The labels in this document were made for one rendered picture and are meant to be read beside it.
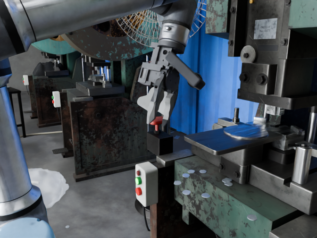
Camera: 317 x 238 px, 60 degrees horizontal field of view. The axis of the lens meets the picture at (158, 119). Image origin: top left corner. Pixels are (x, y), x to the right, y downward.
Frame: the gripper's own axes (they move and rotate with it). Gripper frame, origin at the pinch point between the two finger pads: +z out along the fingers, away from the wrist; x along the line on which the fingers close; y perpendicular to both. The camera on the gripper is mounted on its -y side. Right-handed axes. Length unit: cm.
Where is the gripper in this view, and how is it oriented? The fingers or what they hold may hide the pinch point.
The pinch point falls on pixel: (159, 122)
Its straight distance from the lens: 70.3
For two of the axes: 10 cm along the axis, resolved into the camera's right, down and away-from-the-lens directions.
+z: -2.5, 9.7, 0.2
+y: -8.4, -2.3, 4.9
